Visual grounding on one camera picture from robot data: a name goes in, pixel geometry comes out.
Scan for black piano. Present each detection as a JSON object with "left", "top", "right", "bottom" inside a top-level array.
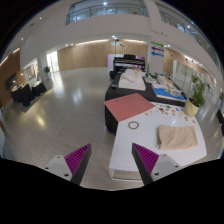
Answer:
[{"left": 113, "top": 56, "right": 145, "bottom": 71}]

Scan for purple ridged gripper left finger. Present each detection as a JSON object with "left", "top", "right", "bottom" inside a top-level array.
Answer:
[{"left": 44, "top": 144, "right": 92, "bottom": 185}]

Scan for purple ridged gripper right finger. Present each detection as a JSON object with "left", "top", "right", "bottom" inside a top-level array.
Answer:
[{"left": 132, "top": 143, "right": 182, "bottom": 185}]

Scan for black draped table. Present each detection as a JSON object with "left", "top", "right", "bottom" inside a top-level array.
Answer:
[{"left": 105, "top": 81, "right": 185, "bottom": 134}]

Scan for potted green plant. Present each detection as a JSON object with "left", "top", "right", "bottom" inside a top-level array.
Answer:
[{"left": 184, "top": 74, "right": 205, "bottom": 117}]

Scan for small colourful pieces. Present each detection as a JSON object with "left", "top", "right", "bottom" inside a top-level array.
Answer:
[{"left": 144, "top": 103, "right": 196, "bottom": 124}]

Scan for black reception desk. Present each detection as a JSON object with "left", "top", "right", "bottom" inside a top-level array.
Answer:
[{"left": 11, "top": 82, "right": 46, "bottom": 106}]

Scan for beige folded towel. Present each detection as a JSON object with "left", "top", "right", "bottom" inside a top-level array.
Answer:
[{"left": 158, "top": 125, "right": 198, "bottom": 150}]

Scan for blue board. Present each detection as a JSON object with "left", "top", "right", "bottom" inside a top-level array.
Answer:
[{"left": 154, "top": 88, "right": 186, "bottom": 102}]

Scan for pink board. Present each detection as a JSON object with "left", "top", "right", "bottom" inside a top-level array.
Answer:
[{"left": 104, "top": 93, "right": 155, "bottom": 122}]

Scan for white table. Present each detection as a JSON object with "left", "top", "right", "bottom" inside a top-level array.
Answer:
[{"left": 109, "top": 112, "right": 207, "bottom": 180}]

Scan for white folded cloth pile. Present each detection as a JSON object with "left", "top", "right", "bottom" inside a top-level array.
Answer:
[{"left": 118, "top": 69, "right": 146, "bottom": 91}]

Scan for distant potted plant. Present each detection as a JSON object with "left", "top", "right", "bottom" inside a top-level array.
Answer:
[{"left": 44, "top": 66, "right": 50, "bottom": 74}]

